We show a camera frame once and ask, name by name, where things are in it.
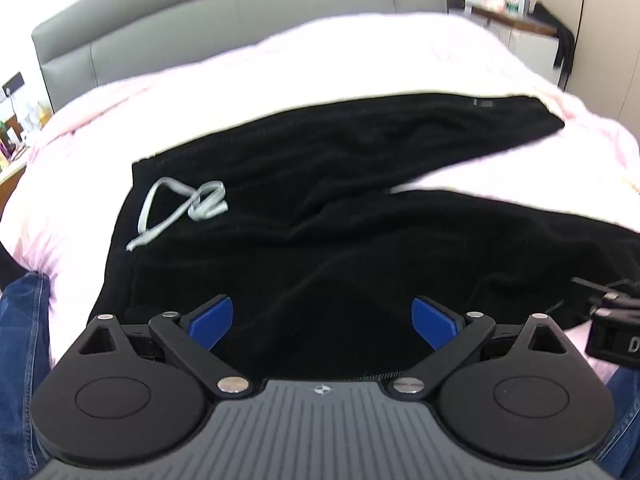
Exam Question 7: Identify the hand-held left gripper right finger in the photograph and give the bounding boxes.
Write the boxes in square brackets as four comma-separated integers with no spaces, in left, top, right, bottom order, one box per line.
[390,295,571,396]

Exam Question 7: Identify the wooden desk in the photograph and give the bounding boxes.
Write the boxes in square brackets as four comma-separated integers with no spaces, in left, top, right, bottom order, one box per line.
[446,0,560,38]

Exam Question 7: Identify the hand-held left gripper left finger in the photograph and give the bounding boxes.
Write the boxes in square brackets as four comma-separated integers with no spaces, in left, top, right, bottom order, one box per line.
[75,295,251,396]

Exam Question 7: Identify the grey padded headboard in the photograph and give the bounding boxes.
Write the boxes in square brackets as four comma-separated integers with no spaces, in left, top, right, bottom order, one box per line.
[31,0,448,112]

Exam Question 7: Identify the person's leg in jeans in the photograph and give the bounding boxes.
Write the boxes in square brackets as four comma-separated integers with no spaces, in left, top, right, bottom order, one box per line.
[0,272,57,480]
[595,366,640,480]

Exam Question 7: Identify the person's right leg in jeans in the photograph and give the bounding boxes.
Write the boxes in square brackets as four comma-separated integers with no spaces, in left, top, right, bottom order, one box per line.
[595,366,640,480]

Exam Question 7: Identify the black hanging garment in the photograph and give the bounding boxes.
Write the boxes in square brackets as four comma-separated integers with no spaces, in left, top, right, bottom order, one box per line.
[531,2,577,92]

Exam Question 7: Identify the group of bottles on nightstand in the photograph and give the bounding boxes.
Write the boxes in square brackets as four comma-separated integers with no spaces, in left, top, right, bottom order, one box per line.
[0,99,52,168]

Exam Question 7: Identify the pink duvet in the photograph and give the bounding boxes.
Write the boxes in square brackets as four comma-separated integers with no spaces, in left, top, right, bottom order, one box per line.
[0,12,640,391]

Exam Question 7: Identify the black pants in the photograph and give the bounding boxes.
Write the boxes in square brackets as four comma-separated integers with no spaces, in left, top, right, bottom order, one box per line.
[97,91,640,381]

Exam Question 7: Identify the person's left leg in jeans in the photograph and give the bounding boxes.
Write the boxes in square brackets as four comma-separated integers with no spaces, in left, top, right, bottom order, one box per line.
[0,272,57,480]

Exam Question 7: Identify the wooden nightstand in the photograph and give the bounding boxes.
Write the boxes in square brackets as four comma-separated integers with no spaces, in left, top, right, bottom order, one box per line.
[0,157,32,211]

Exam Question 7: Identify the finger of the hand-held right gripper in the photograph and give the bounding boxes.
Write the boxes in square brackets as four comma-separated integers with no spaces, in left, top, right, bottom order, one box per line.
[570,276,640,319]

